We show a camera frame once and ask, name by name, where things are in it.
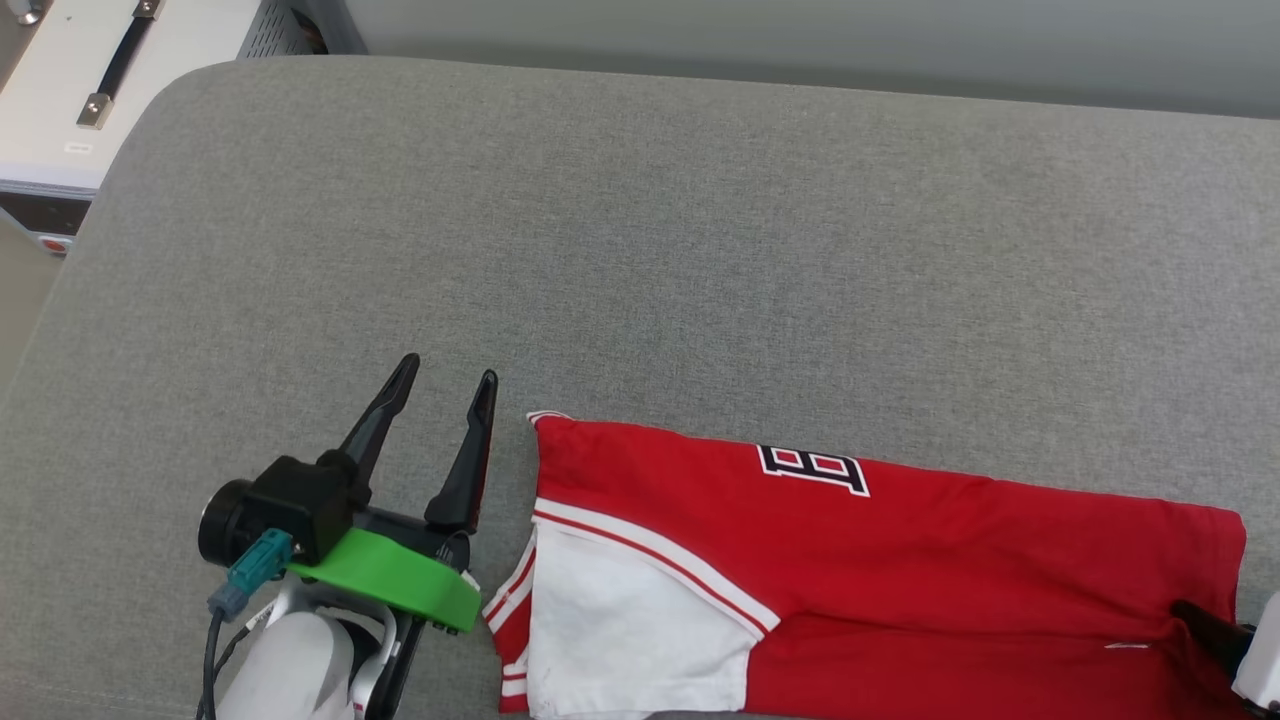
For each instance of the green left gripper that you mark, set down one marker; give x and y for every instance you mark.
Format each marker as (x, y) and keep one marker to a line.
(400, 580)

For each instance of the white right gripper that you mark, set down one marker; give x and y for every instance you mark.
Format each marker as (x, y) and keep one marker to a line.
(1262, 655)

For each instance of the red and white basketball jersey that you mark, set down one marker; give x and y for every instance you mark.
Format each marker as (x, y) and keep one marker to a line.
(900, 590)

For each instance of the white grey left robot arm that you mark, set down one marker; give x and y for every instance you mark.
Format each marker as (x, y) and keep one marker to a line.
(295, 665)

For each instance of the grey fabric sofa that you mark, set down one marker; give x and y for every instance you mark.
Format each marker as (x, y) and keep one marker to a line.
(650, 250)

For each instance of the white metal equipment box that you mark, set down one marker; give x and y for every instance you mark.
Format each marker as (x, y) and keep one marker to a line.
(60, 90)

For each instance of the small silver metal knob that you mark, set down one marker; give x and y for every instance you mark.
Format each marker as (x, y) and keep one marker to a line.
(25, 10)

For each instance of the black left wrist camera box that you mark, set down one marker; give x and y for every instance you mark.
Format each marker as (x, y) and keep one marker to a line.
(285, 505)

